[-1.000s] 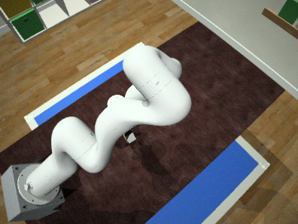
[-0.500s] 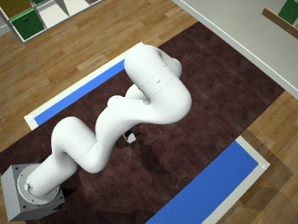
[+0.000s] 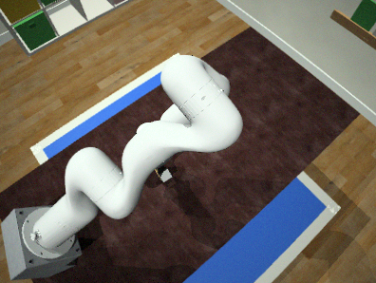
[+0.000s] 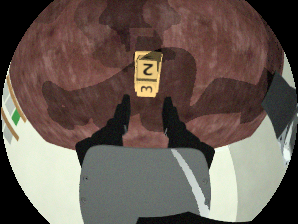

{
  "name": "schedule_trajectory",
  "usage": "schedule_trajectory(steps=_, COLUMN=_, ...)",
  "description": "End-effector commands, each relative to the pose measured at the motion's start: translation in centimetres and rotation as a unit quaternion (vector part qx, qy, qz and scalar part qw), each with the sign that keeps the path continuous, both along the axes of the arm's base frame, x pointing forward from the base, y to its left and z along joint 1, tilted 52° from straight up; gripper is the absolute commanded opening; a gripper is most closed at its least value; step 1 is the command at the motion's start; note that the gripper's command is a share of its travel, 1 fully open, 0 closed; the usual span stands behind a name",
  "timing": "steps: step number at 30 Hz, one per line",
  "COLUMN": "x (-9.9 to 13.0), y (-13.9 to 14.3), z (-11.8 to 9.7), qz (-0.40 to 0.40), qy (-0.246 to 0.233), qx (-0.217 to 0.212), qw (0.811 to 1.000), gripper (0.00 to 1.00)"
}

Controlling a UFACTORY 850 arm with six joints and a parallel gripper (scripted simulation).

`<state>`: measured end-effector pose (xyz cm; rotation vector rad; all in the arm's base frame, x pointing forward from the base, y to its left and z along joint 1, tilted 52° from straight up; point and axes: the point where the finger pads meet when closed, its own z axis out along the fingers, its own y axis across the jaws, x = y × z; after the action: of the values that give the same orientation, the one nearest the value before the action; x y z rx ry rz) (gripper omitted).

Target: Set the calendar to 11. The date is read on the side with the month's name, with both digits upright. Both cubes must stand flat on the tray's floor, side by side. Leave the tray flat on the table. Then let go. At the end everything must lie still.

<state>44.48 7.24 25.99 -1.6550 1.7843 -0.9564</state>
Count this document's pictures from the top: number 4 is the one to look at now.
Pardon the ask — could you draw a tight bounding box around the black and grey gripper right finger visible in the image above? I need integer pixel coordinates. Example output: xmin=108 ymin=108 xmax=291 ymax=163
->
xmin=162 ymin=97 xmax=215 ymax=169

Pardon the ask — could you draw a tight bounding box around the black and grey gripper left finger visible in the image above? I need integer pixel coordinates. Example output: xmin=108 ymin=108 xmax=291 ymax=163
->
xmin=75 ymin=94 xmax=131 ymax=168

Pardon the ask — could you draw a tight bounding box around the yellow number cube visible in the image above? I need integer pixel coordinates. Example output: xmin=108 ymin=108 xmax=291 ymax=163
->
xmin=137 ymin=78 xmax=157 ymax=97
xmin=137 ymin=55 xmax=160 ymax=79

